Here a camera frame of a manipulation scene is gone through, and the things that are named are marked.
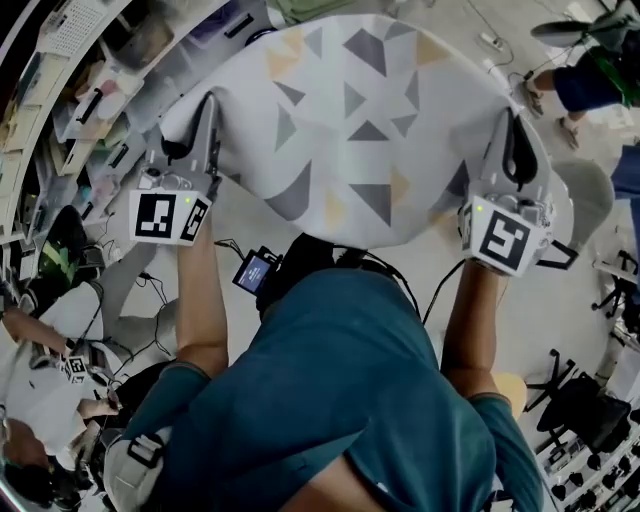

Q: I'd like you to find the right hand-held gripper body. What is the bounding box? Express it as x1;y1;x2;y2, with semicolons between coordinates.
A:
457;172;557;279

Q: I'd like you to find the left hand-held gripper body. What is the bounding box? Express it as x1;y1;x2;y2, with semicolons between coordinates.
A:
127;149;224;248

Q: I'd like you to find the white cloth with triangle pattern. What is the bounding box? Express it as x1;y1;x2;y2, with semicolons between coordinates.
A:
158;13;576;251

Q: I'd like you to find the person's right forearm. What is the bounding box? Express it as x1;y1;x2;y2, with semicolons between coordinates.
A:
441;259;512;402

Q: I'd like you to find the person's left forearm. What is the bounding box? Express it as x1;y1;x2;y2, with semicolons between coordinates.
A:
173;234;232;382

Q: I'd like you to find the clear plastic storage bin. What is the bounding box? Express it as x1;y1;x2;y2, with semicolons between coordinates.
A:
52;74;146;145
112;9;176;71
187;0;274;46

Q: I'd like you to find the small screen device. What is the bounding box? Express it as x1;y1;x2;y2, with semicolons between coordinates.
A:
231;245;276;297

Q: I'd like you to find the black office chair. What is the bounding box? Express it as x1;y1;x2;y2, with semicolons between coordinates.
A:
592;249;640;322
524;348;632;454

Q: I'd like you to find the black waist pack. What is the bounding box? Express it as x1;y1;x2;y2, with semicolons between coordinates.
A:
255;232;424;321

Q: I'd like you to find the row of white storage baskets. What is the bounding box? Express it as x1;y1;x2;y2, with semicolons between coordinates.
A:
42;0;110;56

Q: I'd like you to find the olive green bag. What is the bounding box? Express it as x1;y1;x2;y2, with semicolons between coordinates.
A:
267;0;372;26

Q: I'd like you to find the white shelving unit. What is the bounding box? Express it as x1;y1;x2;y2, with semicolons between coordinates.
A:
0;0;281;246

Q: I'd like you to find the person's teal shirt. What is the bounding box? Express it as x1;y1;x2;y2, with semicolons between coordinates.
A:
122;267;546;512

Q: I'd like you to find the white pegboard with black devices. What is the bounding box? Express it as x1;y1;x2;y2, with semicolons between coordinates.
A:
537;409;640;512

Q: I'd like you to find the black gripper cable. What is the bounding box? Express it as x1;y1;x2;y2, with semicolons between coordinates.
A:
421;258;470;327

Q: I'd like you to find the white padded strap black buckle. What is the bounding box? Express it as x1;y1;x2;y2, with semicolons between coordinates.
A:
102;432;169;512

